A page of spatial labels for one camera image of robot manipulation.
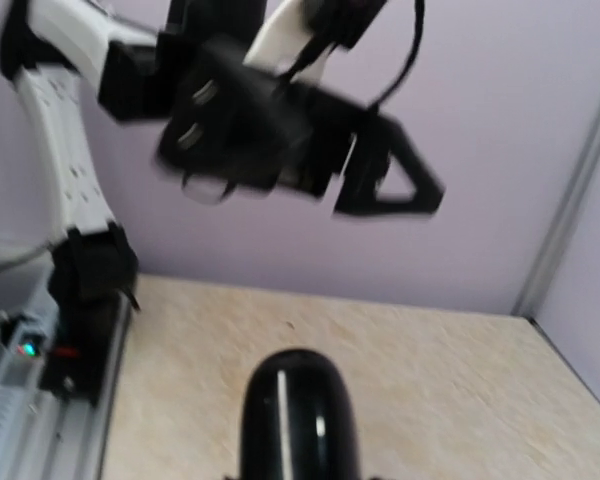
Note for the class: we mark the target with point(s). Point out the front aluminium rail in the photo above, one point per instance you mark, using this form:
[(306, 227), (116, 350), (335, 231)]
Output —
[(43, 435)]

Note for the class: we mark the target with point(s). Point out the black earbud charging case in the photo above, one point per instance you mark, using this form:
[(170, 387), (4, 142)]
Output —
[(297, 420)]

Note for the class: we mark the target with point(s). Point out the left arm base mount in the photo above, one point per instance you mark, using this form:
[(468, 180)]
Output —
[(87, 325)]

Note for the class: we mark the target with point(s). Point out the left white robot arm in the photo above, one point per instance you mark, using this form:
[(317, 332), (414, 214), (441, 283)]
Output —
[(49, 48)]

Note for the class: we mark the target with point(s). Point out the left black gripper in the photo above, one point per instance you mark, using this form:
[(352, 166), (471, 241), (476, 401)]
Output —
[(260, 135)]

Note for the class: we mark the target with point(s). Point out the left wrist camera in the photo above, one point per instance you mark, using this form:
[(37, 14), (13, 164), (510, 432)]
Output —
[(296, 40)]

